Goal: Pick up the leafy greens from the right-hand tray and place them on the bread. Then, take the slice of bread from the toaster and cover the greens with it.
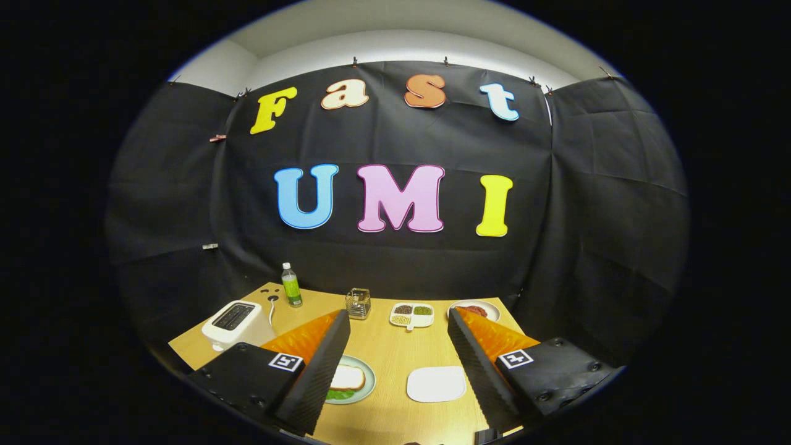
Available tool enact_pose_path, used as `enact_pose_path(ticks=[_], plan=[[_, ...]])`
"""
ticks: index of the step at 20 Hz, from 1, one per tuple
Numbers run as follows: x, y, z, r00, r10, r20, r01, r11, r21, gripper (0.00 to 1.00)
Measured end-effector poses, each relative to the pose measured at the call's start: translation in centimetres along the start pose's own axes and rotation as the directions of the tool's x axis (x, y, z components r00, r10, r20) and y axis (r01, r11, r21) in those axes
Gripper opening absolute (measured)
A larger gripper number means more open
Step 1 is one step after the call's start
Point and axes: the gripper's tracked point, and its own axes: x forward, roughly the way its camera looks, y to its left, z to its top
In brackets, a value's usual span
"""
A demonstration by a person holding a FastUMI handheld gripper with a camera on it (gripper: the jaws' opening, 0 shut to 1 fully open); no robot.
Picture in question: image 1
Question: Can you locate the black backdrop cloth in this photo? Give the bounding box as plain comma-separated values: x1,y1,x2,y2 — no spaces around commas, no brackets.
105,60,690,371

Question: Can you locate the white square plate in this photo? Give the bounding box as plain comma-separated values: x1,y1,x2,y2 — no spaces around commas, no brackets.
407,366,467,404

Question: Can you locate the pale green round plate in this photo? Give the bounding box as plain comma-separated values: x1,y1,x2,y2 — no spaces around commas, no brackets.
324,355,376,405

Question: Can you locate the white bread slice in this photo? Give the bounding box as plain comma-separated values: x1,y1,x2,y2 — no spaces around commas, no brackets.
329,364,366,392

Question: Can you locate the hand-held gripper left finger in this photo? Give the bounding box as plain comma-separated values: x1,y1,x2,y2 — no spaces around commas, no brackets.
187,309,352,436

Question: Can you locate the white toaster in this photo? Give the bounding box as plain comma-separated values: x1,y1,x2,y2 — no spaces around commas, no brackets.
201,300,276,352

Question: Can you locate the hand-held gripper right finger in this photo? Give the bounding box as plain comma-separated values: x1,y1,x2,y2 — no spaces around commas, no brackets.
447,307,619,433

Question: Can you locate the white divided dish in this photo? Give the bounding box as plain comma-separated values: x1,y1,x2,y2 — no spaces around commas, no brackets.
389,302,435,331

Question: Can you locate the white meat plate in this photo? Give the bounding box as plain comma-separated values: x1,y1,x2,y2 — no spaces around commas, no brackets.
449,300,501,323

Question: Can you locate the green label drink bottle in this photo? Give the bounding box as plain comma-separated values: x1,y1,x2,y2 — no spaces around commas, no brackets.
281,262,303,308

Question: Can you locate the metal wire utensil holder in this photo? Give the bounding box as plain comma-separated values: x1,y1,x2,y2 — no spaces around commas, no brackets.
345,288,372,320

